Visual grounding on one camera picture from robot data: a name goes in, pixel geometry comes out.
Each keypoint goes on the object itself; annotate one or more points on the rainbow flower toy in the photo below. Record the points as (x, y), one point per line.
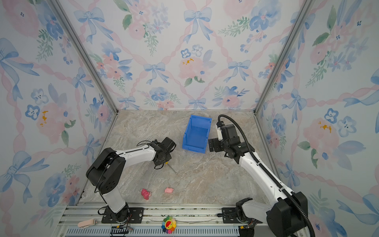
(169, 225)

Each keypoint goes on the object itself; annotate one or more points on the aluminium corner post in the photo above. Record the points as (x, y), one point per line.
(287, 47)
(84, 56)

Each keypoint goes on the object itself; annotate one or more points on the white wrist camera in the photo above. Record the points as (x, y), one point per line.
(219, 134)

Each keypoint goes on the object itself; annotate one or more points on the magenta pink toy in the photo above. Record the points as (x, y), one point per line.
(146, 194)

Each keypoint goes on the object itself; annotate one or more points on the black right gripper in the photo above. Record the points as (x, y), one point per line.
(215, 141)

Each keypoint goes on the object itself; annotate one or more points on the blue plastic bin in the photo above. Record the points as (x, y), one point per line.
(196, 134)

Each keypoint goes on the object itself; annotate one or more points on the aluminium corner post left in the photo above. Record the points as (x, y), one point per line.
(84, 56)

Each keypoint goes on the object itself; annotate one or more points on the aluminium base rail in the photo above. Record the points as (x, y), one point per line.
(193, 220)

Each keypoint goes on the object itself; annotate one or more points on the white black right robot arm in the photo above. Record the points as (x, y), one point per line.
(286, 211)

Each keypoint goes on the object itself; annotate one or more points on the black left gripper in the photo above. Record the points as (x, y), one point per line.
(169, 158)

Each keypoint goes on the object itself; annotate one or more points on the aluminium corner post right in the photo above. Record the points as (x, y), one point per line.
(287, 47)

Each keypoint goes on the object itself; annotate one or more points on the light pink toy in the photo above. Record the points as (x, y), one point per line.
(169, 190)

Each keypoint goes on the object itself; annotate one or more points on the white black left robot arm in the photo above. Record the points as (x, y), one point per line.
(105, 173)

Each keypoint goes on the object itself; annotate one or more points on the beige cylinder object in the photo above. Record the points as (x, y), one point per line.
(87, 223)

